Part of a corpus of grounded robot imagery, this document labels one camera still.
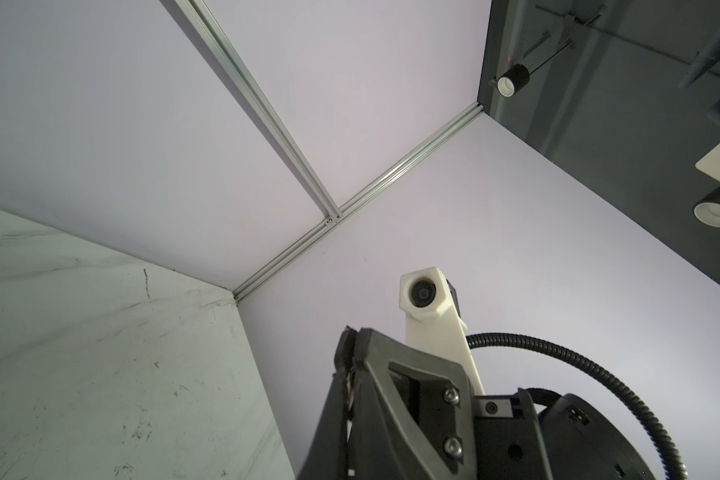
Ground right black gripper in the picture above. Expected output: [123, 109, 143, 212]
[473, 389, 655, 479]

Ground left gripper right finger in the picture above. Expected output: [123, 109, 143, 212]
[351, 328, 477, 479]

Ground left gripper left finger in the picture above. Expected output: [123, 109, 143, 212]
[297, 327, 358, 479]

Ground right black cable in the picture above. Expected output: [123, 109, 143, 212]
[466, 332, 689, 480]

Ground aluminium frame profiles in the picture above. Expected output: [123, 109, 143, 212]
[170, 1, 490, 300]

